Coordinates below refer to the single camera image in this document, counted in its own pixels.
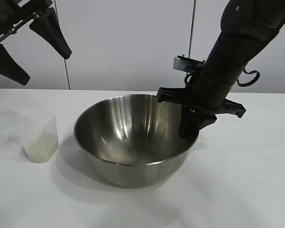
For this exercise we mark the stainless steel mixing bowl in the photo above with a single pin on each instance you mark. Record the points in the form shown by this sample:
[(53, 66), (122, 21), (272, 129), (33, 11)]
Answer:
[(133, 171)]

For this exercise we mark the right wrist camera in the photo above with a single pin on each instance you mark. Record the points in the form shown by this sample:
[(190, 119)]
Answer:
[(178, 64)]

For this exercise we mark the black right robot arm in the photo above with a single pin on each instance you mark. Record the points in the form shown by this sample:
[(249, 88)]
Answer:
[(228, 47)]

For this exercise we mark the white uncooked rice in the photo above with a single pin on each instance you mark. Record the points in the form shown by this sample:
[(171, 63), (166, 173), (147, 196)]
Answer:
[(41, 149)]

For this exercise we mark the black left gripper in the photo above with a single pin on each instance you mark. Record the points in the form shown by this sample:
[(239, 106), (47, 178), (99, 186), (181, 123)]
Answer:
[(7, 14)]

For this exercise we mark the clear plastic measuring cup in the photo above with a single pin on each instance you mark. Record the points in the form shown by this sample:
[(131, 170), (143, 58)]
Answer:
[(40, 126)]

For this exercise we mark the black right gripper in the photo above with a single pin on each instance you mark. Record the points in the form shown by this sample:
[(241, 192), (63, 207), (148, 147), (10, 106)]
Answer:
[(211, 95)]

